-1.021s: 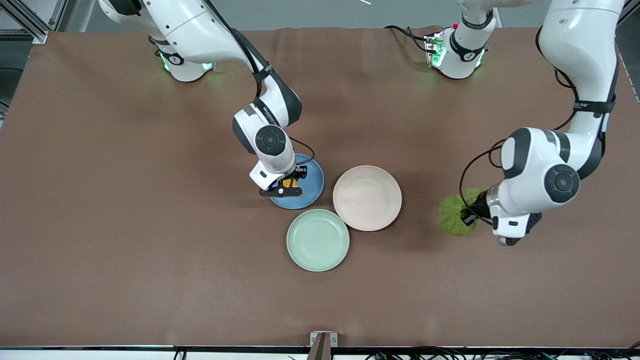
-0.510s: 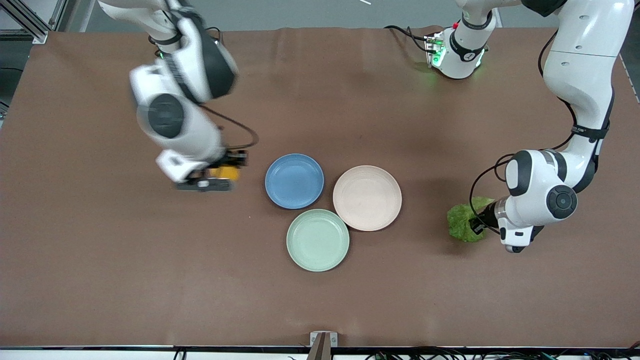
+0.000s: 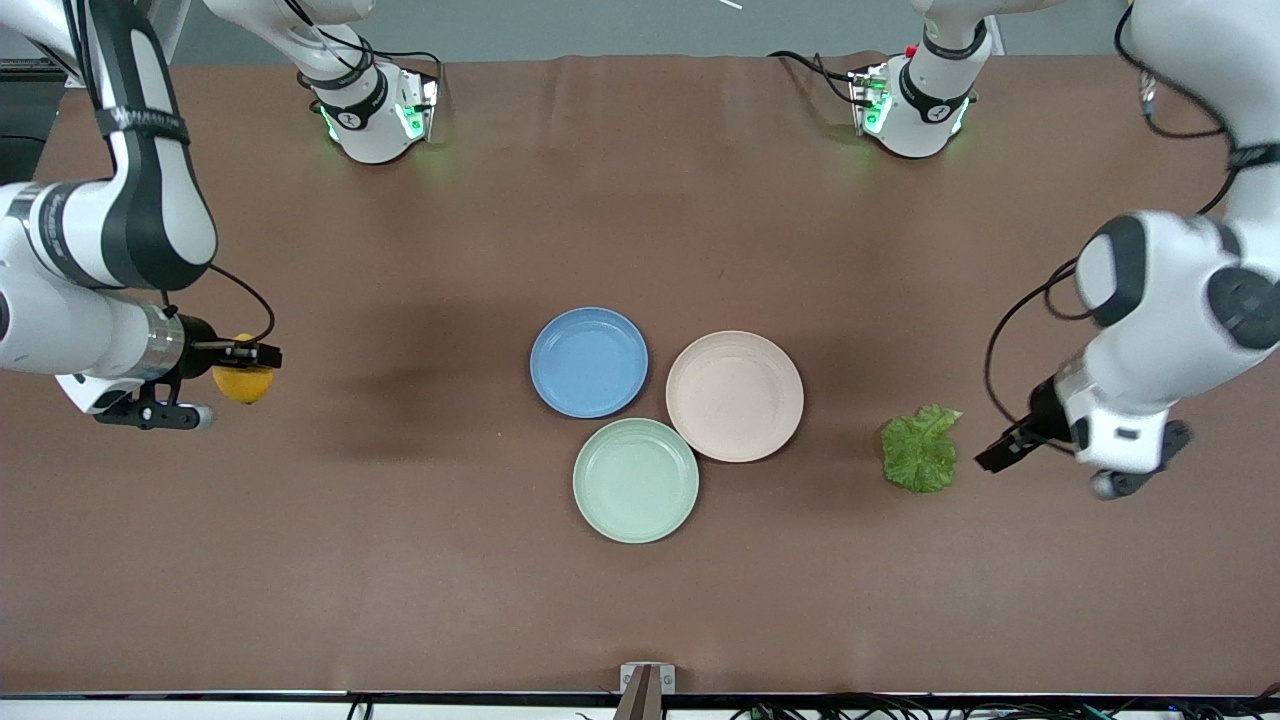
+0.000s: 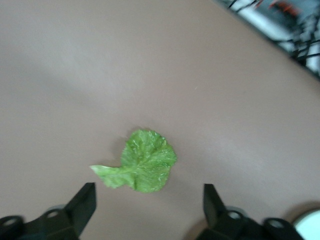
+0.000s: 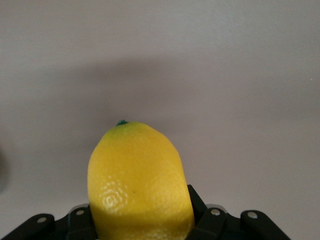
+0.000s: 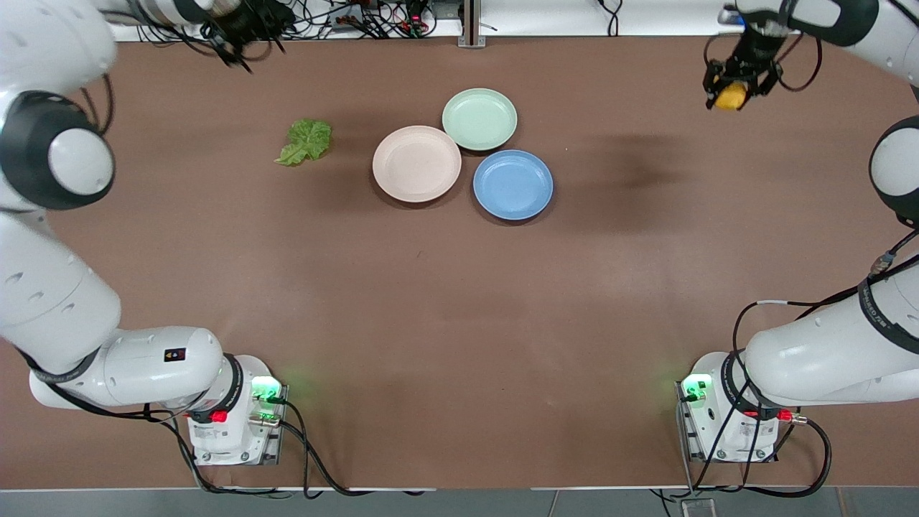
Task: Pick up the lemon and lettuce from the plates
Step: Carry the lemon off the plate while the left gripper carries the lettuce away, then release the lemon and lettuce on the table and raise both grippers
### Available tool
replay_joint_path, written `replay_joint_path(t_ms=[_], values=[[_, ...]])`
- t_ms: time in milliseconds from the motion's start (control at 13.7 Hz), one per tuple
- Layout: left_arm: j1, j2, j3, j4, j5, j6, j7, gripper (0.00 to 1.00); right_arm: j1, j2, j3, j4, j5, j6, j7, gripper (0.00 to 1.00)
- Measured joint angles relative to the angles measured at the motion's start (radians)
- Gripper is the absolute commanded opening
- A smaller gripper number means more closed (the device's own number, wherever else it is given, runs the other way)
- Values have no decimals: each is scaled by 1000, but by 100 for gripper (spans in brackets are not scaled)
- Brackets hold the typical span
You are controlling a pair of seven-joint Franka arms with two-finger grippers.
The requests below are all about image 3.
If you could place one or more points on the yellow lemon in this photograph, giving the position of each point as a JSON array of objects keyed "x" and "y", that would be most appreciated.
[{"x": 243, "y": 385}]

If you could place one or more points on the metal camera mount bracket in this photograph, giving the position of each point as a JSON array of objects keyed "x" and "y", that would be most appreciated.
[{"x": 647, "y": 680}]

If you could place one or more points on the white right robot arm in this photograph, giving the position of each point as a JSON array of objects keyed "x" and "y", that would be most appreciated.
[{"x": 150, "y": 200}]

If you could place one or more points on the black box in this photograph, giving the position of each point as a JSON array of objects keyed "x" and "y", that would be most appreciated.
[{"x": 25, "y": 120}]

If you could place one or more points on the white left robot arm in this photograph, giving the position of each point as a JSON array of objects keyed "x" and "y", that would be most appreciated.
[{"x": 1170, "y": 300}]

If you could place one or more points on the beige round plate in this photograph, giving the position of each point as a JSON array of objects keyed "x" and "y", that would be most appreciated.
[{"x": 735, "y": 395}]

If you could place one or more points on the brown table cover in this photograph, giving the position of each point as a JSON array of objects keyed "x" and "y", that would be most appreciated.
[{"x": 400, "y": 550}]

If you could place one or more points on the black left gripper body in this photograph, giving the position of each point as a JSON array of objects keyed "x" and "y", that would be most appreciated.
[{"x": 1043, "y": 414}]

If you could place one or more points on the green lettuce leaf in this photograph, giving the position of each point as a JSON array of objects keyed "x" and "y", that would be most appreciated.
[{"x": 920, "y": 452}]

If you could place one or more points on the mint green round plate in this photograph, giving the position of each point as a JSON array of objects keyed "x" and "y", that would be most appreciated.
[{"x": 635, "y": 482}]

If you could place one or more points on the blue round plate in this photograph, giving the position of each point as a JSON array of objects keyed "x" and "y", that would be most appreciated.
[{"x": 588, "y": 362}]

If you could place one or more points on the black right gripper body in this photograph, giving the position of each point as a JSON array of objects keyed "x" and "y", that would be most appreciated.
[{"x": 199, "y": 338}]

